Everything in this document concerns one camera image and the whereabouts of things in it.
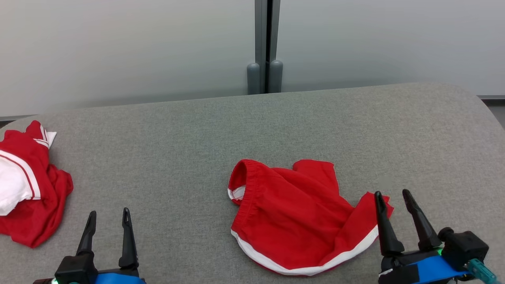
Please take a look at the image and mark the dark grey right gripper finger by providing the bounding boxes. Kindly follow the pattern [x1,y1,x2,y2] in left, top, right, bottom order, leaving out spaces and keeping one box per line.
[402,189,442,251]
[374,191,405,257]

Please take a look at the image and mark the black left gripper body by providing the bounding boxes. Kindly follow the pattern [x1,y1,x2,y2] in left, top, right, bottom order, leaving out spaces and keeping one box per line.
[54,252,141,284]

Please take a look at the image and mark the red and white jersey shirt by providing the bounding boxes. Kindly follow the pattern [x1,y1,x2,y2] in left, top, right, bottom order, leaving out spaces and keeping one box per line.
[0,120,74,249]

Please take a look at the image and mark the grey cylindrical door handle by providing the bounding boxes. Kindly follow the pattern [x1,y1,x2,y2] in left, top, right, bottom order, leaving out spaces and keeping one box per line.
[268,59,283,93]
[247,62,261,95]

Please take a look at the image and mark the teal cable connector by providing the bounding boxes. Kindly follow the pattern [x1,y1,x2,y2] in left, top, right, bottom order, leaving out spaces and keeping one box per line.
[467,258,498,284]

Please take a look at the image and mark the grey metal door post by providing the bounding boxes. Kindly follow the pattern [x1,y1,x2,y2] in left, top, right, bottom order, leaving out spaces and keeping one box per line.
[254,0,281,95]

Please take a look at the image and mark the red shorts with white trim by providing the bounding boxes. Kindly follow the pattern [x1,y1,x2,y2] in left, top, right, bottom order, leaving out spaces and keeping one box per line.
[228,159,394,277]

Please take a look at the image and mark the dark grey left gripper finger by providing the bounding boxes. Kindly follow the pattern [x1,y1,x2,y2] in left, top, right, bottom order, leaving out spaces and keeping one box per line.
[118,207,139,271]
[76,211,97,256]

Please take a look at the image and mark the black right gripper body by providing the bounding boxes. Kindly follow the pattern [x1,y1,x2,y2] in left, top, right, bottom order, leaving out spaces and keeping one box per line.
[378,247,444,284]

